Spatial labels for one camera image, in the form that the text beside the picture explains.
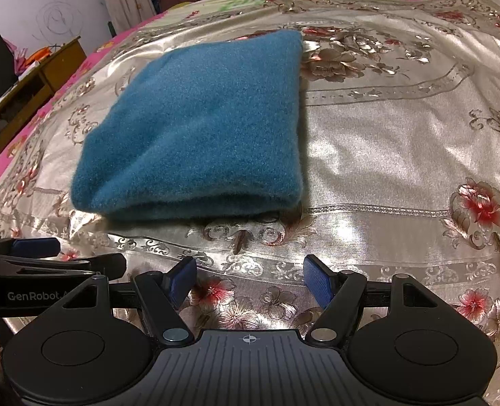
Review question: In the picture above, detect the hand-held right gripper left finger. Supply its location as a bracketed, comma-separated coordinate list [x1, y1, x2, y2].
[61, 256, 198, 344]

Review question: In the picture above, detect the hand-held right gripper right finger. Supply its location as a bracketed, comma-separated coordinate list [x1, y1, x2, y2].
[303, 254, 441, 343]

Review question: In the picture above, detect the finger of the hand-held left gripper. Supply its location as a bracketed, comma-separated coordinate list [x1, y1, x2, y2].
[0, 237, 62, 260]
[0, 253, 127, 281]

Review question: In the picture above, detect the blue knitted sweater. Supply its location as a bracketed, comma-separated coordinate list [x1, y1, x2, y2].
[70, 29, 307, 223]

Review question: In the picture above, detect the floral satin bedspread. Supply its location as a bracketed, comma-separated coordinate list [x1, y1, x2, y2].
[0, 0, 500, 406]

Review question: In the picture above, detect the orange item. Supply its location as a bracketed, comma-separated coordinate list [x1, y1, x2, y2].
[28, 46, 54, 62]

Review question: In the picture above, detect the beige curtain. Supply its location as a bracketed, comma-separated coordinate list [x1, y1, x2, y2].
[95, 0, 158, 35]

